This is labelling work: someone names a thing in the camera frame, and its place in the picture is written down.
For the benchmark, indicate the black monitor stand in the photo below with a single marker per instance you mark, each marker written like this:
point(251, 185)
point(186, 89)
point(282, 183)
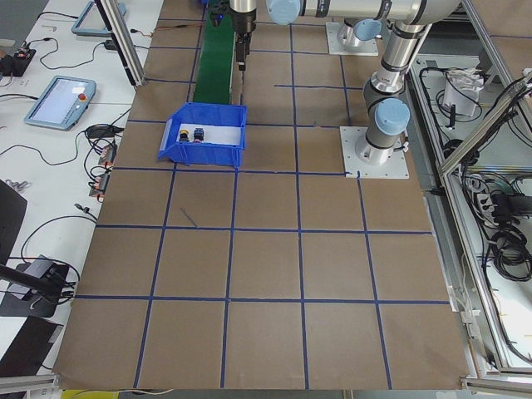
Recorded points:
point(34, 290)

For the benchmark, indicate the green conveyor belt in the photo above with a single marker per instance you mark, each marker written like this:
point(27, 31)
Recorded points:
point(214, 77)

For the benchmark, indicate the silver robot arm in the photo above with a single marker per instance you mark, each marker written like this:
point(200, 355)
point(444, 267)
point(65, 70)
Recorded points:
point(354, 31)
point(388, 116)

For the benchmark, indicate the left blue plastic bin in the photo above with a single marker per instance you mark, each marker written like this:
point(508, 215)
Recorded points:
point(204, 153)

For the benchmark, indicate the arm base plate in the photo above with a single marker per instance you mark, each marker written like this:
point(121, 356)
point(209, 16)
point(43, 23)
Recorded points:
point(365, 49)
point(363, 161)

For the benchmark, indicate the white paper bag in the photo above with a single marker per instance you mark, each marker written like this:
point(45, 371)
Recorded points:
point(463, 87)

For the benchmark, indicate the white foam pad left bin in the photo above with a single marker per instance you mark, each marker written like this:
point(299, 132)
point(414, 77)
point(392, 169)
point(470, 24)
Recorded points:
point(219, 135)

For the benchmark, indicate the teach pendant tablet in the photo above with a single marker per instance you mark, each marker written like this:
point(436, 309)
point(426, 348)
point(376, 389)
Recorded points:
point(90, 23)
point(62, 103)

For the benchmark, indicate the red push button switch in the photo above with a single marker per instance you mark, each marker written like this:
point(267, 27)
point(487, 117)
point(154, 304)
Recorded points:
point(198, 135)

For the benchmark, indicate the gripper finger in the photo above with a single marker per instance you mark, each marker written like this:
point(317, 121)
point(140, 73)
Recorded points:
point(247, 41)
point(241, 51)

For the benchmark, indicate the yellow push button switch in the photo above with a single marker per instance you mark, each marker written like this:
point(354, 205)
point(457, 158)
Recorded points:
point(184, 136)

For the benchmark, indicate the black power adapter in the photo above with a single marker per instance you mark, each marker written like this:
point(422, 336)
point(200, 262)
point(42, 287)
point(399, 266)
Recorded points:
point(110, 45)

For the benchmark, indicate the far teach pendant tablet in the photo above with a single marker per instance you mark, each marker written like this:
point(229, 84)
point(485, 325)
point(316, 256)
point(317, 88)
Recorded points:
point(90, 23)

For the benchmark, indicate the aluminium frame post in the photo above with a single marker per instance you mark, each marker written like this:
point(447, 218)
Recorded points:
point(116, 26)

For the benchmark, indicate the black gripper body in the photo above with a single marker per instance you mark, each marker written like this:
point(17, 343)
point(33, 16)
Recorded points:
point(244, 22)

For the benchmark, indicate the near teach pendant tablet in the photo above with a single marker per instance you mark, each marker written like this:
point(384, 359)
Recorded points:
point(62, 103)

